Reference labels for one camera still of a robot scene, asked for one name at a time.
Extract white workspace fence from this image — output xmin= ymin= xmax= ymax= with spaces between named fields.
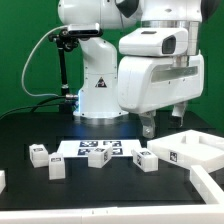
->
xmin=0 ymin=165 xmax=224 ymax=224

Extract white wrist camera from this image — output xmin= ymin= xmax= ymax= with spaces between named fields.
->
xmin=119 ymin=28 xmax=188 ymax=57

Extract black cables on table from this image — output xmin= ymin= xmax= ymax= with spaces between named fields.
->
xmin=0 ymin=93 xmax=80 ymax=120

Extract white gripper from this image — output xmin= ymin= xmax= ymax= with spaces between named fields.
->
xmin=118 ymin=55 xmax=204 ymax=138

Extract white square tabletop part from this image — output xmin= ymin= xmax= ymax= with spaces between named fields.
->
xmin=147 ymin=130 xmax=224 ymax=173

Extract white marker sheet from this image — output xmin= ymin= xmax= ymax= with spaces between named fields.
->
xmin=57 ymin=139 xmax=141 ymax=158

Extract grey camera cable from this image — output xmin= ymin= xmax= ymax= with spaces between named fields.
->
xmin=21 ymin=25 xmax=70 ymax=98

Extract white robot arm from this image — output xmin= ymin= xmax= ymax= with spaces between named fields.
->
xmin=58 ymin=0 xmax=221 ymax=138

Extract grey camera on stand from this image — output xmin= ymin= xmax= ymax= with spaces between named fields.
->
xmin=67 ymin=23 xmax=102 ymax=38

